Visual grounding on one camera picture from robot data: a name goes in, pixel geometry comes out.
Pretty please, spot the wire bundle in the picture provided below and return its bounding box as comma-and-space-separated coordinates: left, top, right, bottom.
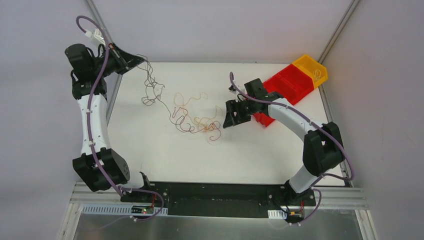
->
168, 92, 225, 146

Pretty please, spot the black wire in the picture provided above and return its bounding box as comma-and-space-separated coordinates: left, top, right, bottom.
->
136, 54, 180, 119

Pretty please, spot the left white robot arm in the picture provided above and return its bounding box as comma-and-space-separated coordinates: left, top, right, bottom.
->
64, 42, 153, 203

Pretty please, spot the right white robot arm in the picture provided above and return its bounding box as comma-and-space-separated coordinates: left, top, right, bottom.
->
222, 75, 346, 205

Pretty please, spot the front red bin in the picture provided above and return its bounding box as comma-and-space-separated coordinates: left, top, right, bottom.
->
253, 112, 275, 128

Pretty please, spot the red bin near yellow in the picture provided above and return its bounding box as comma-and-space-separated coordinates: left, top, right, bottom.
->
263, 64, 314, 105

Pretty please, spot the yellow plastic bin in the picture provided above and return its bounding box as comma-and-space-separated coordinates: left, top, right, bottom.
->
292, 54, 329, 89

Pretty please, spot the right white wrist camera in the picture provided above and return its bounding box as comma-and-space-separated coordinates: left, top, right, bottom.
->
228, 85, 247, 102

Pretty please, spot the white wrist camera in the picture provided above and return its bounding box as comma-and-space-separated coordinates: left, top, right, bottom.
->
228, 85, 247, 102
84, 28, 106, 47

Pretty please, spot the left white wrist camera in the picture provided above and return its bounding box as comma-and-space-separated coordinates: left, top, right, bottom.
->
84, 28, 106, 47

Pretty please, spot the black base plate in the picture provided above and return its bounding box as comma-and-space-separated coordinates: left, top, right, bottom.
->
120, 181, 316, 218

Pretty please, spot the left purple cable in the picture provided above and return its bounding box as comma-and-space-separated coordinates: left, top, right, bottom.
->
76, 15, 165, 223

